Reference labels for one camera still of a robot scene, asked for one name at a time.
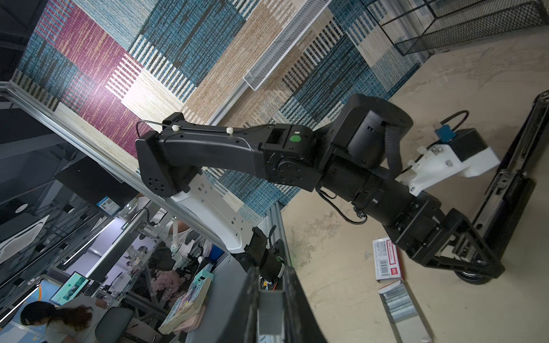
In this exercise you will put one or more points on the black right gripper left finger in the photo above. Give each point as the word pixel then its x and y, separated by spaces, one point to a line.
pixel 242 324

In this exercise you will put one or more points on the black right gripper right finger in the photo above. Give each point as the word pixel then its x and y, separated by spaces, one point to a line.
pixel 299 321

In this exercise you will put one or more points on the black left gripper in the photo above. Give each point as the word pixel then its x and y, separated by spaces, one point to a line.
pixel 423 230

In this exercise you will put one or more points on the white staples tray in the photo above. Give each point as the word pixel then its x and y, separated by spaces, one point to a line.
pixel 406 319

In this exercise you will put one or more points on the red staples box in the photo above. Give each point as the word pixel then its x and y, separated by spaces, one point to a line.
pixel 386 259

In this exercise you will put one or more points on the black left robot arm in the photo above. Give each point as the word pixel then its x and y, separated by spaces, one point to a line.
pixel 356 157

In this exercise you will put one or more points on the stack of books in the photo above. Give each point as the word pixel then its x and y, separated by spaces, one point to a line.
pixel 189 305

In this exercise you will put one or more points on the person with dark hair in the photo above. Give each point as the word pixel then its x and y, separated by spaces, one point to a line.
pixel 74 321

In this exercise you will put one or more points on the laptop with green screen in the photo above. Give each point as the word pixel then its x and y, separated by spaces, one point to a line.
pixel 75 284

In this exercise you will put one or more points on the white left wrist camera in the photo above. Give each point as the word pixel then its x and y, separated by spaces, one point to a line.
pixel 467 155

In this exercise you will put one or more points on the black wire mesh shelf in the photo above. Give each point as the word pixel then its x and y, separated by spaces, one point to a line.
pixel 418 26

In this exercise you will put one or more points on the white wire mesh basket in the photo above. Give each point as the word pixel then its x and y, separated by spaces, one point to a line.
pixel 301 21

